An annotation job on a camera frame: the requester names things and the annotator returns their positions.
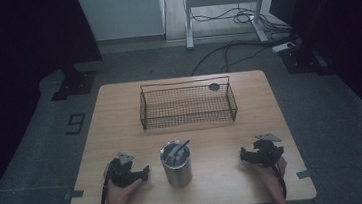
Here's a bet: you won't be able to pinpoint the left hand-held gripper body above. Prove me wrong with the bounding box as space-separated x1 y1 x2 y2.
105 149 146 190

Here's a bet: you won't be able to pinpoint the black stand base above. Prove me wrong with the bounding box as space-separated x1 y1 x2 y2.
278 41 333 80
47 61 100 102

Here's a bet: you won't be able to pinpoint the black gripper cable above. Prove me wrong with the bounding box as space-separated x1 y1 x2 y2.
92 162 116 204
263 148 289 202

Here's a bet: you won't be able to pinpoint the white power strip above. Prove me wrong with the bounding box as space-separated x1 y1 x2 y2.
270 41 297 54

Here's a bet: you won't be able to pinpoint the grey tape strip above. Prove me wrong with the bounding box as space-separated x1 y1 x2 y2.
63 189 86 201
296 169 313 180

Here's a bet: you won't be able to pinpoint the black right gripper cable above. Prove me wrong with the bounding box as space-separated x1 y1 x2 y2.
263 148 289 202

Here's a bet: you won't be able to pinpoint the stainless steel cup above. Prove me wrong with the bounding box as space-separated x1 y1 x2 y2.
158 138 195 190

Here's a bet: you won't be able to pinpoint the dark curtain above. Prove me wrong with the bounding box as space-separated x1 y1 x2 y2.
0 0 117 204
268 0 362 140

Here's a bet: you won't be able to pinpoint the black wire mesh basket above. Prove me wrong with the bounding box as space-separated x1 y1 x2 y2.
136 75 240 132

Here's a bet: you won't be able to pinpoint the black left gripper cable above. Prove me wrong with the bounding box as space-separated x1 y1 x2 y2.
92 162 116 204

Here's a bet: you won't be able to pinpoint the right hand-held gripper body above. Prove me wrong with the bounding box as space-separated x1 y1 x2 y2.
252 131 287 170

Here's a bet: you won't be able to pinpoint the black floor cables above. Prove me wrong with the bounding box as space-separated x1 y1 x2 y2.
184 0 302 77

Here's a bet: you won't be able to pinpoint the grey metal utensil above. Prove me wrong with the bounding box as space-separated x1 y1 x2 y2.
165 142 184 162

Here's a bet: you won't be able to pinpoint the grey cabinet panel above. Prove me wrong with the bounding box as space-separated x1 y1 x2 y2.
75 0 169 44

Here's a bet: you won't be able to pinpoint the black thin utensil handle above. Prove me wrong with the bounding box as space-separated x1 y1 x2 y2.
172 138 192 158

